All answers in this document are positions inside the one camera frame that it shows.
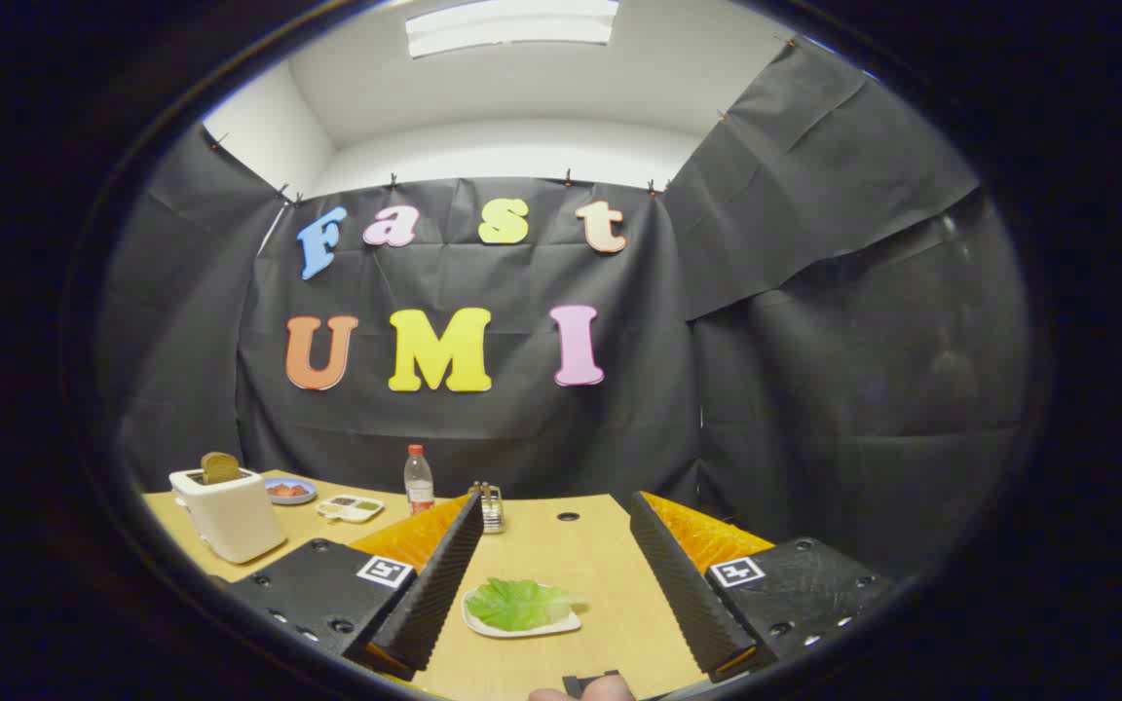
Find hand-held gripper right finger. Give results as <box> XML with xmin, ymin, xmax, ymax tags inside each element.
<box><xmin>629</xmin><ymin>491</ymin><xmax>895</xmax><ymax>684</ymax></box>

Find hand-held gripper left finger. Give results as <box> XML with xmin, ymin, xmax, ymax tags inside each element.
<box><xmin>225</xmin><ymin>492</ymin><xmax>486</xmax><ymax>683</ymax></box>

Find green lettuce leaf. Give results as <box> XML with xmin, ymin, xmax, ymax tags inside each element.
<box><xmin>466</xmin><ymin>577</ymin><xmax>586</xmax><ymax>632</ymax></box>

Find small white dish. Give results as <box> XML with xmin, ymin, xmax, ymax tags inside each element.
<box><xmin>462</xmin><ymin>582</ymin><xmax>583</xmax><ymax>640</ymax></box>

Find clear water bottle red label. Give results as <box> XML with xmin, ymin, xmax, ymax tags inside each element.
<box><xmin>403</xmin><ymin>445</ymin><xmax>435</xmax><ymax>515</ymax></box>

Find white divided seasoning dish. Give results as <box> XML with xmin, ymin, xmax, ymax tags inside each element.
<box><xmin>316</xmin><ymin>495</ymin><xmax>386</xmax><ymax>524</ymax></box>

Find white toaster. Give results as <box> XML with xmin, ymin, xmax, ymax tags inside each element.
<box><xmin>168</xmin><ymin>465</ymin><xmax>287</xmax><ymax>566</ymax></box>

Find ceiling light panel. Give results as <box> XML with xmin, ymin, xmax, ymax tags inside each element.
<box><xmin>405</xmin><ymin>0</ymin><xmax>620</xmax><ymax>57</ymax></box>

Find wire mesh utensil holder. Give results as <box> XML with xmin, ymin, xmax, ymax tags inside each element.
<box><xmin>468</xmin><ymin>482</ymin><xmax>505</xmax><ymax>535</ymax></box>

